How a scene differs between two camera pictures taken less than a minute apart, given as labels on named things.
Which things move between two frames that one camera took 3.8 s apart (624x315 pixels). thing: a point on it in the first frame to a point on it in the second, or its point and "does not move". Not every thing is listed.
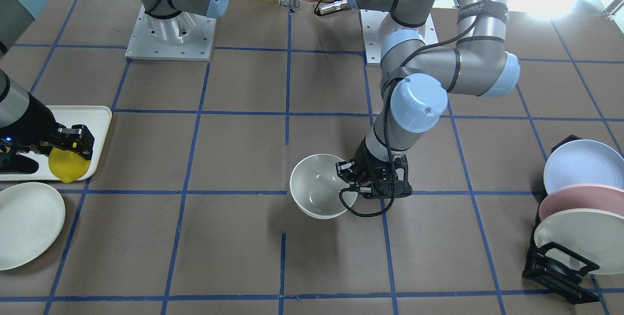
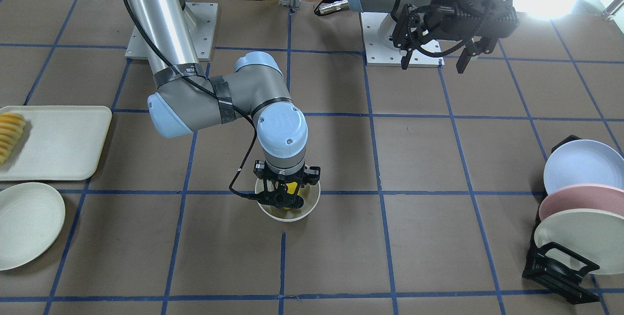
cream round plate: (31, 216) does not move
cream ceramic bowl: (315, 187) to (310, 194)
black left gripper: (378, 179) to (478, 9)
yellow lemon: (67, 165) to (292, 187)
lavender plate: (583, 161) does not move
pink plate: (582, 196) does not move
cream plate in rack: (596, 234) does not move
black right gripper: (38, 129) to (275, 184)
